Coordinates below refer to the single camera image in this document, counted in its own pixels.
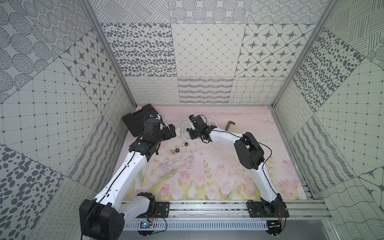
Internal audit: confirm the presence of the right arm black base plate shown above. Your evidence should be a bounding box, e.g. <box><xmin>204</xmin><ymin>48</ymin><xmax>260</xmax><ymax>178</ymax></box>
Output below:
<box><xmin>246</xmin><ymin>200</ymin><xmax>290</xmax><ymax>218</ymax></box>

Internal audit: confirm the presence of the white slotted cable duct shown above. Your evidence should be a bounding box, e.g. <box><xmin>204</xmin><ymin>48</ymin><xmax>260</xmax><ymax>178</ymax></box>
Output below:
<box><xmin>124</xmin><ymin>220</ymin><xmax>268</xmax><ymax>231</ymax></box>

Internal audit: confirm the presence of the small white plastic piece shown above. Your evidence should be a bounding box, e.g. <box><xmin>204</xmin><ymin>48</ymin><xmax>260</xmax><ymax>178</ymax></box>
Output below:
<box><xmin>176</xmin><ymin>127</ymin><xmax>182</xmax><ymax>136</ymax></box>

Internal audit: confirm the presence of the black plastic tool case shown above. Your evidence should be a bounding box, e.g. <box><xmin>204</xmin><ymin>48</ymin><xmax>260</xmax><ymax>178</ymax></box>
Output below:
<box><xmin>122</xmin><ymin>104</ymin><xmax>158</xmax><ymax>137</ymax></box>

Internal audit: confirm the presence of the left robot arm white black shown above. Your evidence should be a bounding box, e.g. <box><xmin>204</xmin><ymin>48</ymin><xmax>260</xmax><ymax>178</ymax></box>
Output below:
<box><xmin>79</xmin><ymin>119</ymin><xmax>177</xmax><ymax>240</ymax></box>

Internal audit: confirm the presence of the white plastic storage box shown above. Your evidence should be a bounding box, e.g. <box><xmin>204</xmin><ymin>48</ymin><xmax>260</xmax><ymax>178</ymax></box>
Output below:
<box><xmin>182</xmin><ymin>119</ymin><xmax>217</xmax><ymax>141</ymax></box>

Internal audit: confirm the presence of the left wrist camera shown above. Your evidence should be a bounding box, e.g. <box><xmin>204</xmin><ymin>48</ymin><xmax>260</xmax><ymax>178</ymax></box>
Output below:
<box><xmin>143</xmin><ymin>118</ymin><xmax>164</xmax><ymax>138</ymax></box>

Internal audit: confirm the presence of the aluminium mounting rail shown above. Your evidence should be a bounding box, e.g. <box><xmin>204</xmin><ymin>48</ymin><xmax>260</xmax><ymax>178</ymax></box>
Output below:
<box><xmin>166</xmin><ymin>200</ymin><xmax>332</xmax><ymax>221</ymax></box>

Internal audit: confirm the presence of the black hex allen key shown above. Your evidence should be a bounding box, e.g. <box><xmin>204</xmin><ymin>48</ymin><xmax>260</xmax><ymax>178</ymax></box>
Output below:
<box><xmin>226</xmin><ymin>121</ymin><xmax>236</xmax><ymax>130</ymax></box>

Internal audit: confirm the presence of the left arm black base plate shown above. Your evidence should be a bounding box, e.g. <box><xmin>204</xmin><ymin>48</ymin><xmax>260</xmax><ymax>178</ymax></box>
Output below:
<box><xmin>137</xmin><ymin>202</ymin><xmax>170</xmax><ymax>219</ymax></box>

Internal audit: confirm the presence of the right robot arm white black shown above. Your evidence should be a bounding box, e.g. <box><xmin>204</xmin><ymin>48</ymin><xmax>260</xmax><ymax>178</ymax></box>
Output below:
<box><xmin>188</xmin><ymin>115</ymin><xmax>284</xmax><ymax>217</ymax></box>

